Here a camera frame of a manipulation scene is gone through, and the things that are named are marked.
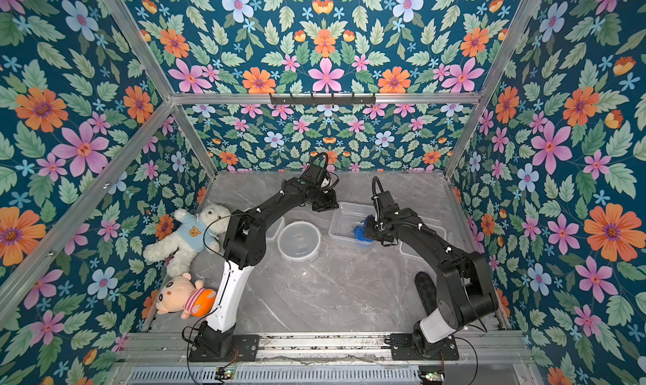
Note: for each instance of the blue cleaning cloth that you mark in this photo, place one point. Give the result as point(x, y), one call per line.
point(359, 232)

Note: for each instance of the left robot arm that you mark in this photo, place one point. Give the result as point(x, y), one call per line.
point(245, 245)

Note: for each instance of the round clear lunch box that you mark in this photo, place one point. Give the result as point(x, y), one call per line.
point(299, 241)

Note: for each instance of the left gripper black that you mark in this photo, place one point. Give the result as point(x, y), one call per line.
point(330, 203)

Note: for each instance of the white ventilation grille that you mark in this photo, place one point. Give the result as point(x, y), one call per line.
point(278, 375)

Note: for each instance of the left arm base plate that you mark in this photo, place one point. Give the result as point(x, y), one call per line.
point(224, 348)

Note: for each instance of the square clear box lid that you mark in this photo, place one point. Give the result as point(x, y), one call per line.
point(435, 225)

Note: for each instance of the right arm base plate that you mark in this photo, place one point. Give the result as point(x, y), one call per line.
point(413, 347)

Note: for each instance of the pink doll orange outfit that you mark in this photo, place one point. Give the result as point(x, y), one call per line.
point(182, 295)

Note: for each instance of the rectangular clear lunch box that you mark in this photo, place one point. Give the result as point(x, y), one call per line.
point(273, 232)

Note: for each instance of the black hook rail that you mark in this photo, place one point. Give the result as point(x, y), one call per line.
point(341, 99)

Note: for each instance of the white teddy bear blue shirt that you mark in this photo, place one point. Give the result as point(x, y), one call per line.
point(196, 234)

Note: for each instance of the aluminium front rail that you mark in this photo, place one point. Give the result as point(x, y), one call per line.
point(495, 347)

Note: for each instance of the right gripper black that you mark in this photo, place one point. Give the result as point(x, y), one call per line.
point(372, 229)

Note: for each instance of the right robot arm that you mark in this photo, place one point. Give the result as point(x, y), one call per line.
point(462, 291)

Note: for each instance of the square clear lunch box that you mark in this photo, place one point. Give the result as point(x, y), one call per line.
point(345, 219)

